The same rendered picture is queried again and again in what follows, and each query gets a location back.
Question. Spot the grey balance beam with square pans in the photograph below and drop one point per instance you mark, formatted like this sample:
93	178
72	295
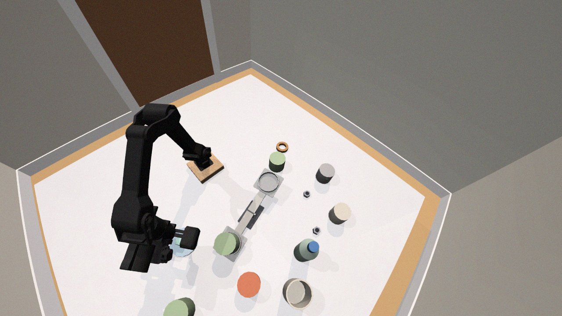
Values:
267	183

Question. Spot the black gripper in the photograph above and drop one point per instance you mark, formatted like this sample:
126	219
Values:
189	236

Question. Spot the beige cylinder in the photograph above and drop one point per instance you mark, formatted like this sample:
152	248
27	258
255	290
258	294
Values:
340	213

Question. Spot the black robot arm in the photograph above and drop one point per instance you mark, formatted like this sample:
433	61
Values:
134	215

